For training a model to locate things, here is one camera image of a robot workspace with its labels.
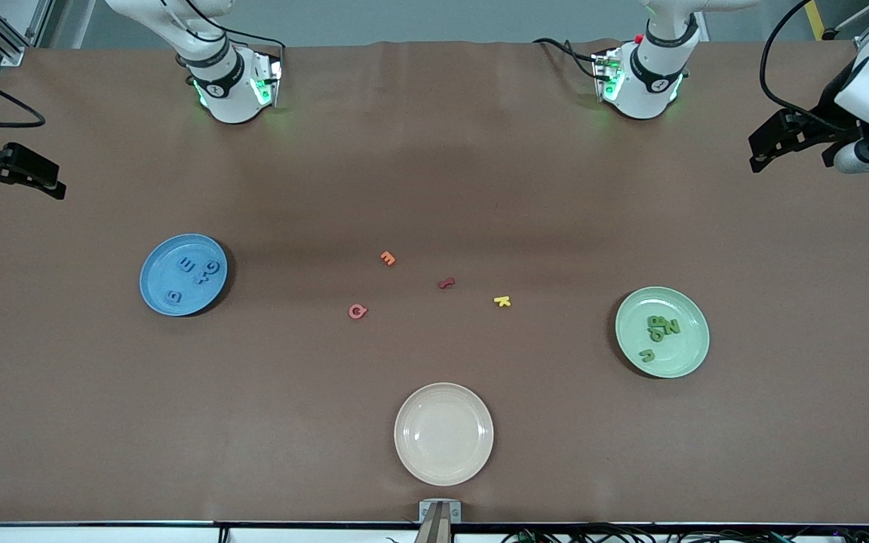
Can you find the brown table cover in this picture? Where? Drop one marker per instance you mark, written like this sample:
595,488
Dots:
404,151

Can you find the green foam letter N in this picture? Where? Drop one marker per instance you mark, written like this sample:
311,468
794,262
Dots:
672,327

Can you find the blue plate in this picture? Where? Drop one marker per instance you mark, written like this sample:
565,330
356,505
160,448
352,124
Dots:
163,264

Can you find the blue foam letter X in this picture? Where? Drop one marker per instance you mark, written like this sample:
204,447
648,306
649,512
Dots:
204,278

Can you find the silver right arm base connector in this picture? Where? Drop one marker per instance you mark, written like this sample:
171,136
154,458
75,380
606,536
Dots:
272,75

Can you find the blue foam letter E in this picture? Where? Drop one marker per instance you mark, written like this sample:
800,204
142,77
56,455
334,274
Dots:
187,264

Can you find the green foam letter B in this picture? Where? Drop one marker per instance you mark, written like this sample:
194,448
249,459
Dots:
657,322

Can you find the green foam letter U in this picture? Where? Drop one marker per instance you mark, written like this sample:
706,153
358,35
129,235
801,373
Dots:
647,355

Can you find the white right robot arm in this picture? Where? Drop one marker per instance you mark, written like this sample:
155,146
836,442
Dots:
231,98

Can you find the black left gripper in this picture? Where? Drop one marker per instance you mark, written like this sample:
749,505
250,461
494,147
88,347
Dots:
831,105

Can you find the white table frame rail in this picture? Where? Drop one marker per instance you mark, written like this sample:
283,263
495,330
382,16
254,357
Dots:
102,534

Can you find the red foam letter J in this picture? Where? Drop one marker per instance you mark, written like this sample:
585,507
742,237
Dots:
446,284

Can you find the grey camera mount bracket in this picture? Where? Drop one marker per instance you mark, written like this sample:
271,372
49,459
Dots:
440,513

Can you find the yellow foam letter K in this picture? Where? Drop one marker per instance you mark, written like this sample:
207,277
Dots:
502,302

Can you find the blue foam letter G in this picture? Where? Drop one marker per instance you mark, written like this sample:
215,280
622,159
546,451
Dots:
213,267

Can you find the blue foam number 6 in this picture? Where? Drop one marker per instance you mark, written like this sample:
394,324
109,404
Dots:
173,296

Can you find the silver left arm base connector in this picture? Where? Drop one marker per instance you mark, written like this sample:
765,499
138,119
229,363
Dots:
602,72

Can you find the green plate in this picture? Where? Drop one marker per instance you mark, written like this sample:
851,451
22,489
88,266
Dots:
683,354

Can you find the orange foam letter E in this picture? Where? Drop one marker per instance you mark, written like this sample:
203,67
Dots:
388,259

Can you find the green foam letter P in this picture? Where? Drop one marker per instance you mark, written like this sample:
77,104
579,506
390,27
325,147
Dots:
659,336

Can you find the cream plate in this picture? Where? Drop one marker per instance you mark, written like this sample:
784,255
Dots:
443,434

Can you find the red foam letter Q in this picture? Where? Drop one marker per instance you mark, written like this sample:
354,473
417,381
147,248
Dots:
357,311

